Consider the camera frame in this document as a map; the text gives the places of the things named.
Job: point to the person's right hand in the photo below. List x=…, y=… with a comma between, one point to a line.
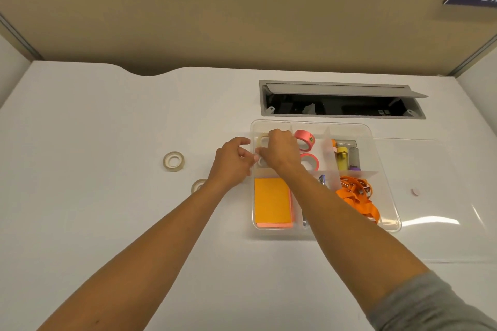
x=283, y=152

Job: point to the person's left hand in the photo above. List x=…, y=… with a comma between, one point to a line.
x=227, y=166

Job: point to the person's right thumb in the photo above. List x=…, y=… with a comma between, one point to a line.
x=263, y=154

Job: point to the person's left thumb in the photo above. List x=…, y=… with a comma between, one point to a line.
x=248, y=156

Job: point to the clear tape roll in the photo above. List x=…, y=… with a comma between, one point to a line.
x=261, y=162
x=262, y=141
x=196, y=185
x=173, y=161

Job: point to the person's right forearm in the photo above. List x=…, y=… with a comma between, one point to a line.
x=341, y=233

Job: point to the person's left forearm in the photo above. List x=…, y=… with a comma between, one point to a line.
x=155, y=257

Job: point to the pink tape roll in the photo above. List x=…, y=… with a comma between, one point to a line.
x=306, y=137
x=315, y=160

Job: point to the orange sticky note pad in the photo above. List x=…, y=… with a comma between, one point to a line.
x=271, y=202

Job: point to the blue binder clip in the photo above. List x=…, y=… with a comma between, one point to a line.
x=322, y=180

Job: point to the yellow glue bottle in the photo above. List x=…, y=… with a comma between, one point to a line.
x=342, y=158

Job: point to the orange capped marker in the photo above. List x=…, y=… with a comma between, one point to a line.
x=343, y=143

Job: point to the purple capped glue stick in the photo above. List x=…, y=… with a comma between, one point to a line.
x=354, y=160

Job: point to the clear plastic organizer tray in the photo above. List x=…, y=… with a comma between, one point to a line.
x=384, y=187

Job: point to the beige desk partition panel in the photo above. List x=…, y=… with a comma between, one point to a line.
x=233, y=16

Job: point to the small pink cap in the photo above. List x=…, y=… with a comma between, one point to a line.
x=415, y=192

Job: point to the grey shirt sleeve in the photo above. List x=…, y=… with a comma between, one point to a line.
x=431, y=307

